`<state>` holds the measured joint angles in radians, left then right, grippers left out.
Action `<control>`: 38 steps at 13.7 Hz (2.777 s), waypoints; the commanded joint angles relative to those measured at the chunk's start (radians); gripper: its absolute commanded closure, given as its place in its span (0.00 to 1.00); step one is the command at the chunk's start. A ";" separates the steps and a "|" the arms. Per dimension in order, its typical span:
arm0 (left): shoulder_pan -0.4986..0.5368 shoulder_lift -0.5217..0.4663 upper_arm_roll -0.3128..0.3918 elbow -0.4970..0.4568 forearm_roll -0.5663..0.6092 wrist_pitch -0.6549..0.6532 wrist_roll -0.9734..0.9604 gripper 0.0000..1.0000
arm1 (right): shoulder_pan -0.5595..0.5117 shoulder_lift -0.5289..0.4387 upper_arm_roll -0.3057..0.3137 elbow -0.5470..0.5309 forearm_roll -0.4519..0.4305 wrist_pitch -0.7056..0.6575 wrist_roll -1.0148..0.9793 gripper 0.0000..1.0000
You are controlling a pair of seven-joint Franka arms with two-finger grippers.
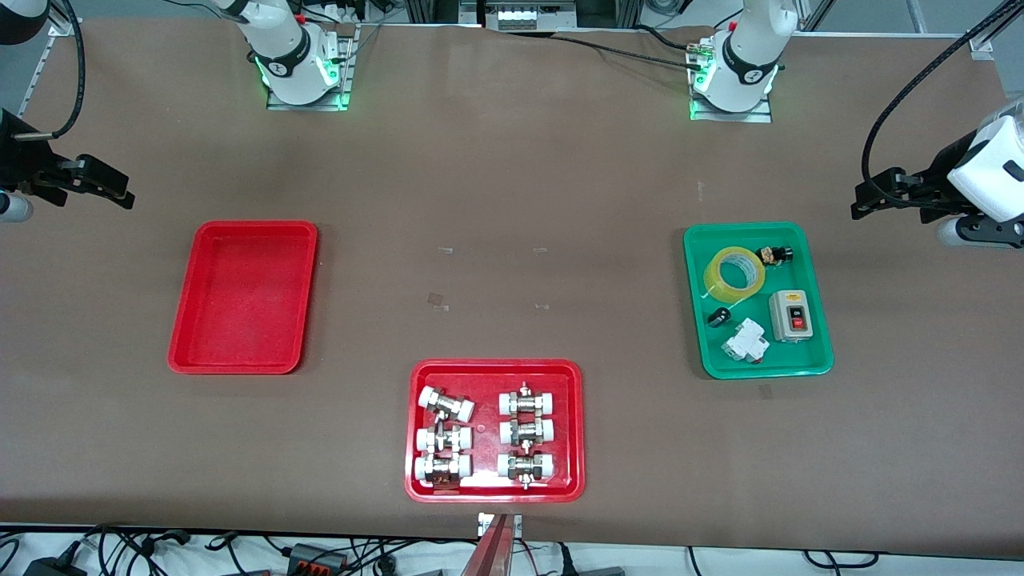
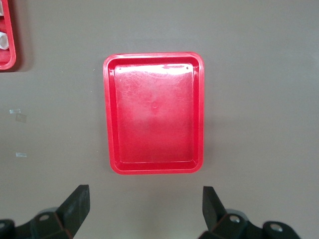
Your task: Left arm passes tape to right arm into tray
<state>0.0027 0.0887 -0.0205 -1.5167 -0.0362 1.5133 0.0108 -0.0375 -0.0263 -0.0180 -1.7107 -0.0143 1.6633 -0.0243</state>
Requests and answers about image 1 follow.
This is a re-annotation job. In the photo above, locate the yellow clear tape roll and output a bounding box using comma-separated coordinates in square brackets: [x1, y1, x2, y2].
[703, 246, 766, 302]

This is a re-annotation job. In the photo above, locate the empty red plastic tray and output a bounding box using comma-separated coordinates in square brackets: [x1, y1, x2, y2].
[167, 220, 319, 375]

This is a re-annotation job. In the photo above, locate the green plastic tray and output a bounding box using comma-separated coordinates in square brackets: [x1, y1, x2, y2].
[682, 222, 835, 380]

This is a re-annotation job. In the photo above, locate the red tray with fittings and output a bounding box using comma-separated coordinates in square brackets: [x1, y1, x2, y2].
[404, 358, 586, 504]

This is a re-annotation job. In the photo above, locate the white circuit breaker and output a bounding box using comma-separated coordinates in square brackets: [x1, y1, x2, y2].
[721, 318, 771, 364]

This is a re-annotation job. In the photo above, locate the tilted white-capped metal pipe fitting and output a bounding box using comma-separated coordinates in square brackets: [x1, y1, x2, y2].
[418, 386, 475, 423]

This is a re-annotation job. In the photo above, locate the white power strip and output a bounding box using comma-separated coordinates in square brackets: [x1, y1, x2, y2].
[496, 6, 578, 31]

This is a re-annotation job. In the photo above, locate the grey power adapter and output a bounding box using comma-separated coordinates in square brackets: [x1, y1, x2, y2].
[286, 543, 350, 574]

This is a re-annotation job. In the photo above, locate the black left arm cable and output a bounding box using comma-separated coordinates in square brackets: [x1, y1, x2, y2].
[862, 0, 1024, 189]

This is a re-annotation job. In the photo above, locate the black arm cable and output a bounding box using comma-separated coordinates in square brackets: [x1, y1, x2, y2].
[862, 0, 1024, 189]
[12, 0, 86, 141]

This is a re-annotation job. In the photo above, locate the aluminium frame profile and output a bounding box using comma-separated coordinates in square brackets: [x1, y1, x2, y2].
[16, 18, 81, 117]
[968, 0, 1024, 58]

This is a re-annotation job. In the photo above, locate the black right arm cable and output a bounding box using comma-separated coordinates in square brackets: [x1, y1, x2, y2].
[12, 0, 86, 141]

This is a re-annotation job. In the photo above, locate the grey push-button switch box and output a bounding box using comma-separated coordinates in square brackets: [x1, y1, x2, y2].
[768, 290, 814, 344]

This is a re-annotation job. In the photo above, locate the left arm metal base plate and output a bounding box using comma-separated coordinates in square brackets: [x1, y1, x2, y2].
[690, 36, 774, 123]

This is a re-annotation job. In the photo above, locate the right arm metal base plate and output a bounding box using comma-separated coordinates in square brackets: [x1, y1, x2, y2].
[266, 24, 357, 111]

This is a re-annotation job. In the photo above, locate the black table cable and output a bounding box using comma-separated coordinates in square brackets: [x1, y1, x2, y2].
[552, 34, 709, 69]

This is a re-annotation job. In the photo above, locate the red metal camera pole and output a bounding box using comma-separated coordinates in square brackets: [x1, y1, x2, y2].
[460, 514, 513, 576]

